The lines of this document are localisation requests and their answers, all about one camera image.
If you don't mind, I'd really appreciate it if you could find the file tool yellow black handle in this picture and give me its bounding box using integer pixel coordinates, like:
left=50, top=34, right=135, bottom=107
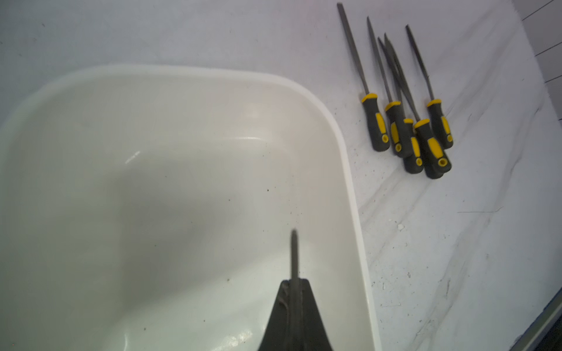
left=337, top=2, right=390, bottom=152

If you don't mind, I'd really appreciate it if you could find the white plastic storage tray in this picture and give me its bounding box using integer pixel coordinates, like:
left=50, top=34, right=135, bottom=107
left=1, top=65, right=381, bottom=350

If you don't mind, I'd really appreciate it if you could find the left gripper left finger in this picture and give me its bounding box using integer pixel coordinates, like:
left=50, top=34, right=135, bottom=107
left=258, top=280, right=292, bottom=351

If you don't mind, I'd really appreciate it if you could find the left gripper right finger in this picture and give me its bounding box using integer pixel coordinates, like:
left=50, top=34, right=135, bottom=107
left=300, top=279, right=333, bottom=351

